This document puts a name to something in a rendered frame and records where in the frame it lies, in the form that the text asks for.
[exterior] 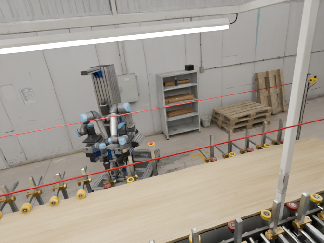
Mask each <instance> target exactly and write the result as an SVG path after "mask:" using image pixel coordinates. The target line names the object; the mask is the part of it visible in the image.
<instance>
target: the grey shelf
mask: <svg viewBox="0 0 324 243"><path fill-rule="evenodd" d="M155 75H156V83H157V91H158V100H159V107H160V117H161V125H162V133H163V134H165V135H166V136H167V140H169V135H174V134H178V133H183V132H187V131H191V130H195V129H199V132H201V131H200V104H199V101H198V100H199V75H198V70H191V71H186V70H185V69H184V70H178V71H171V72H165V73H159V74H155ZM175 77H177V80H184V79H188V80H189V82H188V83H183V84H178V86H175V85H171V86H164V85H163V83H165V82H170V81H175ZM187 93H190V94H192V95H193V94H194V95H195V97H194V98H193V99H190V100H184V101H179V102H173V103H168V102H166V103H165V97H168V96H174V95H181V94H187ZM193 101H197V102H193ZM187 102H189V103H187ZM190 102H191V103H190ZM182 103H186V104H182ZM177 104H181V105H177ZM171 105H176V106H171ZM166 106H170V107H166ZM161 107H163V108H161ZM164 107H165V108H164ZM190 107H191V108H192V109H193V112H191V113H186V114H182V115H177V116H173V117H168V114H166V112H168V111H172V110H178V109H183V108H190Z"/></svg>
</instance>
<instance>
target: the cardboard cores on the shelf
mask: <svg viewBox="0 0 324 243"><path fill-rule="evenodd" d="M188 82H189V80H188V79H184V80H178V81H177V84H183V83H188ZM163 85H164V86H171V85H175V81H170V82H165V83H163ZM194 97H195V95H194V94H190V93H187V94H179V95H174V96H168V97H165V103H166V102H168V103H173V102H179V101H184V100H190V99H193V98H194ZM191 112H193V109H192V108H191V107H190V108H183V109H178V110H172V111H168V112H166V114H168V117H173V116H177V115H182V114H186V113H191Z"/></svg>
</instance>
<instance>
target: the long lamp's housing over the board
mask: <svg viewBox="0 0 324 243"><path fill-rule="evenodd" d="M220 26H228V28H227V29H229V28H230V21H229V18H221V19H211V20H201V21H190V22H180V23H170V24H160V25H150V26H140V27H126V28H116V29H105V30H95V31H85V32H75V33H65V34H55V35H45V36H35V37H24V38H14V39H4V40H0V49H8V48H17V47H27V46H36V45H46V44H55V43H64V42H73V41H86V40H96V39H105V38H114V37H123V36H132V35H142V34H151V33H161V32H170V31H179V30H188V29H198V28H207V27H220Z"/></svg>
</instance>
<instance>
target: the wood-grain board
mask: <svg viewBox="0 0 324 243"><path fill-rule="evenodd" d="M283 146H284V144H280V145H276V146H272V147H268V148H264V149H260V150H256V151H252V152H248V153H244V154H241V155H237V156H233V157H229V158H225V159H221V160H218V161H214V162H209V163H205V164H201V165H197V166H194V167H190V168H186V169H182V170H178V171H174V172H170V173H166V174H163V175H158V176H154V177H150V178H146V179H142V180H139V181H135V182H131V183H127V184H123V185H119V186H115V187H112V188H108V189H103V190H99V191H95V192H92V193H88V194H85V197H84V198H83V199H81V200H80V199H77V197H72V198H69V199H65V200H61V201H59V202H58V205H57V206H50V205H49V204H45V205H41V206H37V207H33V208H31V209H30V211H29V213H27V214H22V213H21V212H20V211H18V212H14V213H10V214H6V215H2V216H1V218H0V243H149V241H151V240H154V241H155V243H173V242H176V241H179V240H182V239H185V238H188V237H189V236H190V235H191V234H192V233H191V229H193V228H197V230H198V232H199V234H200V233H203V232H206V231H209V230H212V229H215V228H218V227H221V226H224V225H227V224H228V222H229V221H231V220H233V221H235V219H236V218H238V217H240V218H241V220H242V219H245V218H248V217H251V216H255V215H258V214H260V213H261V211H262V210H268V211H269V210H272V205H273V200H275V198H276V192H277V185H278V179H279V172H280V165H281V159H282V152H283ZM304 192H306V193H308V194H309V195H311V194H320V193H324V142H323V141H321V140H319V139H317V138H314V137H312V136H310V137H307V138H303V139H299V140H296V141H295V146H294V152H293V157H292V163H291V169H290V175H289V180H288V186H287V192H286V197H285V203H284V205H286V203H287V202H297V201H300V199H301V195H302V193H304Z"/></svg>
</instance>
